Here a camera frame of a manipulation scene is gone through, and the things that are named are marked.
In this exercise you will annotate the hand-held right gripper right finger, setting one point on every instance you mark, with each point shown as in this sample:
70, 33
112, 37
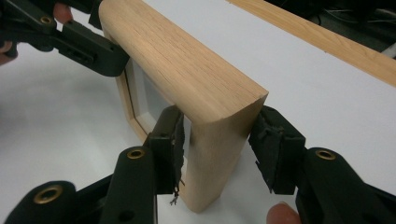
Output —
327, 186

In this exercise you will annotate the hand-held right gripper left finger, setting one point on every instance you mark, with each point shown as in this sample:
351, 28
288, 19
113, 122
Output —
137, 180

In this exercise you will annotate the wooden picture frame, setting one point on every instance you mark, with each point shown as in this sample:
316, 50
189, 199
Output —
186, 62

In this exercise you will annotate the white table sheet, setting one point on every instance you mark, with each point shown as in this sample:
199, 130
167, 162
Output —
311, 93

